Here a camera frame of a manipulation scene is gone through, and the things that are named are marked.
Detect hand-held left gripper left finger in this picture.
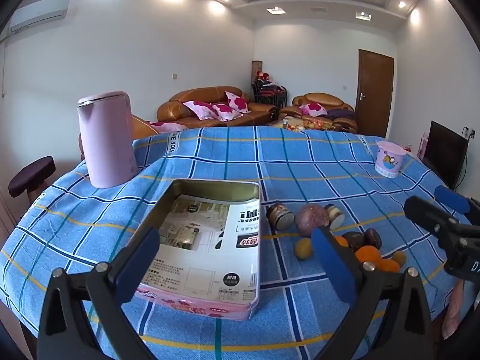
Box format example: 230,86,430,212
36,226,162,360

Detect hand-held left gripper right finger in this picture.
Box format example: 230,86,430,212
310,226,436,360

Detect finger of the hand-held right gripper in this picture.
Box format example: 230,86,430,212
404,195,469,248
434,185,480,226

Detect dark water chestnut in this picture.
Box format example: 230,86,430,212
364,228,382,250
341,231,366,252

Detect round purple fruit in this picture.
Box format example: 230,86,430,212
295,204,330,237

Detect cut taro piece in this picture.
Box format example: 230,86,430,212
266,203,295,231

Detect pink tin box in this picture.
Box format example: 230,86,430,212
133,179,262,321

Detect black television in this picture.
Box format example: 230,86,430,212
422,121,469,190

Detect pink cartoon cup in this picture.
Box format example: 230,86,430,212
375,140,407,179

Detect blue checked tablecloth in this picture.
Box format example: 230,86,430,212
0,125,474,360

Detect pink electric kettle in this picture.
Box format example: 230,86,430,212
77,91,139,189

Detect dark purple cloth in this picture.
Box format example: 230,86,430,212
326,109,355,121

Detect brown wooden door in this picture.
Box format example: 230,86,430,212
355,49,394,138

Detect dark round stool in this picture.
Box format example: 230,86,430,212
8,156,56,207

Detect cluttered coffee table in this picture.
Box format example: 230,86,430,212
268,117,338,133

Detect long brown leather sofa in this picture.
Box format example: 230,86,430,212
157,86,278,128

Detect stacked dark chairs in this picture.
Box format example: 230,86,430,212
253,80,287,107

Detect white air conditioner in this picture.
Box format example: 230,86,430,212
8,0,73,34

